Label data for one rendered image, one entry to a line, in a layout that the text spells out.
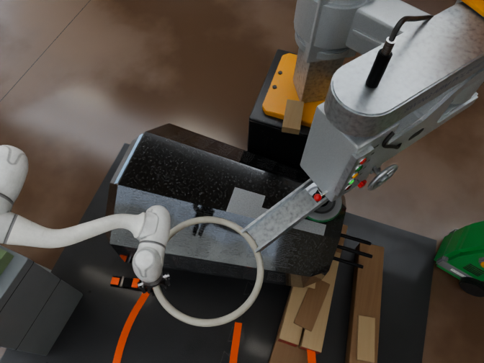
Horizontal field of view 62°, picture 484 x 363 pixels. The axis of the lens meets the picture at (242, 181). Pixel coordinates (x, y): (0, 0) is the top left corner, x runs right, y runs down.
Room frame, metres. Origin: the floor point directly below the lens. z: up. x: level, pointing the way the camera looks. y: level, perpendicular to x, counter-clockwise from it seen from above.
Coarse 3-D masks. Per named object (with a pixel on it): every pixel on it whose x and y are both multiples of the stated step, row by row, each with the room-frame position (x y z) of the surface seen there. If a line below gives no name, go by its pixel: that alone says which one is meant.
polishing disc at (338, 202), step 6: (312, 186) 0.93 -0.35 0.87; (312, 192) 0.90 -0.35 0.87; (330, 204) 0.84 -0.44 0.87; (336, 204) 0.84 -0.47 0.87; (318, 210) 0.80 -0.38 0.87; (324, 210) 0.80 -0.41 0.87; (330, 210) 0.80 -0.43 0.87; (336, 210) 0.80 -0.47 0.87; (312, 216) 0.77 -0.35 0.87; (318, 216) 0.77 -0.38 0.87; (324, 216) 0.77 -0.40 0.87; (330, 216) 0.77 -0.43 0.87
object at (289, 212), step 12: (312, 180) 0.87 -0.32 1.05; (300, 192) 0.83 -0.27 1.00; (276, 204) 0.76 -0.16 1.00; (288, 204) 0.78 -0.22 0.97; (300, 204) 0.78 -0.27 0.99; (312, 204) 0.77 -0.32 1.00; (264, 216) 0.72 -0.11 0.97; (276, 216) 0.73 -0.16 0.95; (288, 216) 0.72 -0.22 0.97; (300, 216) 0.70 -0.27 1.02; (252, 228) 0.67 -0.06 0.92; (264, 228) 0.67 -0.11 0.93; (276, 228) 0.67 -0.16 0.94; (288, 228) 0.66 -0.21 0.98; (264, 240) 0.62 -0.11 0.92
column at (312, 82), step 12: (300, 60) 1.64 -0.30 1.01; (324, 60) 1.54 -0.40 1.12; (336, 60) 1.55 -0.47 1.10; (300, 72) 1.61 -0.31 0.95; (312, 72) 1.52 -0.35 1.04; (324, 72) 1.54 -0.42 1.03; (300, 84) 1.57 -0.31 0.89; (312, 84) 1.53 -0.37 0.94; (324, 84) 1.54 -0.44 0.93; (300, 96) 1.54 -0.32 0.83; (312, 96) 1.53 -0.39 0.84; (324, 96) 1.55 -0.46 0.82
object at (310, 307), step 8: (320, 280) 0.61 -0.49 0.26; (312, 288) 0.57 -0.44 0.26; (320, 288) 0.57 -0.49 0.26; (312, 296) 0.52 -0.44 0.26; (320, 296) 0.52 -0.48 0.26; (304, 304) 0.47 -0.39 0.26; (312, 304) 0.47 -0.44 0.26; (320, 304) 0.48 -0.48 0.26; (304, 312) 0.43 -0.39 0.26; (312, 312) 0.43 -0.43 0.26; (296, 320) 0.38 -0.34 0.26; (304, 320) 0.38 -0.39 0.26; (312, 320) 0.38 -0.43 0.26; (312, 328) 0.34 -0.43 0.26
